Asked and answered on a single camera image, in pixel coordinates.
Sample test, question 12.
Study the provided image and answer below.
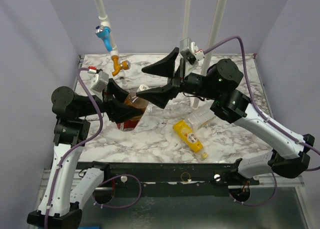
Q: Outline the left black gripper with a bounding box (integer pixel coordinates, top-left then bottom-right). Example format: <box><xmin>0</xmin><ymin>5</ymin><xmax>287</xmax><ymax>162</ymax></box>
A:
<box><xmin>77</xmin><ymin>77</ymin><xmax>144</xmax><ymax>122</ymax></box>

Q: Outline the red gold labelled bottle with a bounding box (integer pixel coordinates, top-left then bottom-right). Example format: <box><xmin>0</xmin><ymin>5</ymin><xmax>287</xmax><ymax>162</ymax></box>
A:
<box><xmin>116</xmin><ymin>88</ymin><xmax>150</xmax><ymax>132</ymax></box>

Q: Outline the white bottle cap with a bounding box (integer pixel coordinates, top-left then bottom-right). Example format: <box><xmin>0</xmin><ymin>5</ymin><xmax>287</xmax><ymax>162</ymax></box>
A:
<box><xmin>137</xmin><ymin>84</ymin><xmax>149</xmax><ymax>92</ymax></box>

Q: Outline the large clear plastic bottle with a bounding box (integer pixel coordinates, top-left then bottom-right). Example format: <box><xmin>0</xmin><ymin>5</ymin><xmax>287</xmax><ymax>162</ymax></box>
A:
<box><xmin>184</xmin><ymin>108</ymin><xmax>215</xmax><ymax>132</ymax></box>

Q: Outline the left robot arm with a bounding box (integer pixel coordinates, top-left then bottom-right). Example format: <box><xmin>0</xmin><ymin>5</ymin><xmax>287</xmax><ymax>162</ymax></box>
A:
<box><xmin>27</xmin><ymin>79</ymin><xmax>142</xmax><ymax>229</ymax></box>

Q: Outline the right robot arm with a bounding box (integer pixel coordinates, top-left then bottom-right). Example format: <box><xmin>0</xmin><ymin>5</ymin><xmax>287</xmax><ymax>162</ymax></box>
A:
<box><xmin>138</xmin><ymin>47</ymin><xmax>315</xmax><ymax>185</ymax></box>

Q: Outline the small clear plastic bottle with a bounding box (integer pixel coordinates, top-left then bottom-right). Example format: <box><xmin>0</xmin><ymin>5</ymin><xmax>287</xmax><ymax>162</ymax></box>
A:
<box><xmin>146</xmin><ymin>106</ymin><xmax>174</xmax><ymax>117</ymax></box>

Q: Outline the yellow labelled bottle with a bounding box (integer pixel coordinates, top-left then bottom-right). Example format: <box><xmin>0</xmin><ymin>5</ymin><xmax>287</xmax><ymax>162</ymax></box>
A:
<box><xmin>172</xmin><ymin>120</ymin><xmax>208</xmax><ymax>160</ymax></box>

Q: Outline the orange plastic faucet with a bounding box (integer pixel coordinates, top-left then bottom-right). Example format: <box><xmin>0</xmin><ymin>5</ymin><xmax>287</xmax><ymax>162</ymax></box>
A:
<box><xmin>111</xmin><ymin>55</ymin><xmax>131</xmax><ymax>77</ymax></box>

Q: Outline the blue plastic faucet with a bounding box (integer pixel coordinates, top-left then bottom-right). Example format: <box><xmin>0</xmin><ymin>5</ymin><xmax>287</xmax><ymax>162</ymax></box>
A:
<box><xmin>95</xmin><ymin>25</ymin><xmax>113</xmax><ymax>52</ymax></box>

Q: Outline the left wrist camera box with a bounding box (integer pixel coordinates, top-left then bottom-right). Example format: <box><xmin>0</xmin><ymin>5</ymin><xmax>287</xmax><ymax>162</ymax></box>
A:
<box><xmin>90</xmin><ymin>71</ymin><xmax>109</xmax><ymax>93</ymax></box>

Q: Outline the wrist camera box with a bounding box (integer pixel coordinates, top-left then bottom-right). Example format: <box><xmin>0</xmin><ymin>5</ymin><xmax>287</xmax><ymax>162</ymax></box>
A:
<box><xmin>179</xmin><ymin>37</ymin><xmax>205</xmax><ymax>65</ymax></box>
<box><xmin>90</xmin><ymin>71</ymin><xmax>109</xmax><ymax>93</ymax></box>

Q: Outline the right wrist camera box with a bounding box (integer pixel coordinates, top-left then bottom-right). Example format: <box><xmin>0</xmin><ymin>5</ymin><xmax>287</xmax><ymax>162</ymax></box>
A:
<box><xmin>179</xmin><ymin>37</ymin><xmax>205</xmax><ymax>65</ymax></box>

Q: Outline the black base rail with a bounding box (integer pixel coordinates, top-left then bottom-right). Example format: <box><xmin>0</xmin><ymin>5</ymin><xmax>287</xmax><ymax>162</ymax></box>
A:
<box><xmin>76</xmin><ymin>161</ymin><xmax>247</xmax><ymax>198</ymax></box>

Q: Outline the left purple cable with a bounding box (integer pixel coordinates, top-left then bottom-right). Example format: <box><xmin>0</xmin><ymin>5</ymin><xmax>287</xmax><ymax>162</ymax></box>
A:
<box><xmin>43</xmin><ymin>66</ymin><xmax>143</xmax><ymax>229</ymax></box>

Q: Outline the purple cable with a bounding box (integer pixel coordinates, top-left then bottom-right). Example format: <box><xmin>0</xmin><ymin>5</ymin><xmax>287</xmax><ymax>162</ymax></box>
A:
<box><xmin>203</xmin><ymin>35</ymin><xmax>320</xmax><ymax>207</ymax></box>
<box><xmin>43</xmin><ymin>66</ymin><xmax>143</xmax><ymax>229</ymax></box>

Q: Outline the white pvc pipe frame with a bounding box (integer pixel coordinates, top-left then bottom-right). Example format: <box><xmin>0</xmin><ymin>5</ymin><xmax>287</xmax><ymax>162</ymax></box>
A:
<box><xmin>87</xmin><ymin>0</ymin><xmax>231</xmax><ymax>110</ymax></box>

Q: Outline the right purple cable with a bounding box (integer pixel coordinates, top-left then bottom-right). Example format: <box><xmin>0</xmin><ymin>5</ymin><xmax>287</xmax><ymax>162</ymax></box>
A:
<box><xmin>203</xmin><ymin>35</ymin><xmax>320</xmax><ymax>207</ymax></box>

